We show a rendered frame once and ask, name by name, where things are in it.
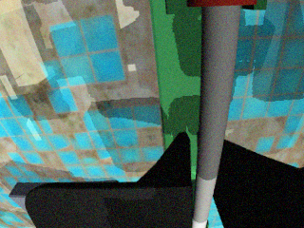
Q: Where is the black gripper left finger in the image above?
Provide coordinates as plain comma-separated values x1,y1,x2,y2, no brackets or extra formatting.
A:
24,132,193,228

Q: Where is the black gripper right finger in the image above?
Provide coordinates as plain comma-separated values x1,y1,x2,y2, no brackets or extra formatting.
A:
213,140,304,228

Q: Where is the grey tapered pin with red head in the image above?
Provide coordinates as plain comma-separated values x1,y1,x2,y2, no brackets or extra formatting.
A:
187,0,257,228

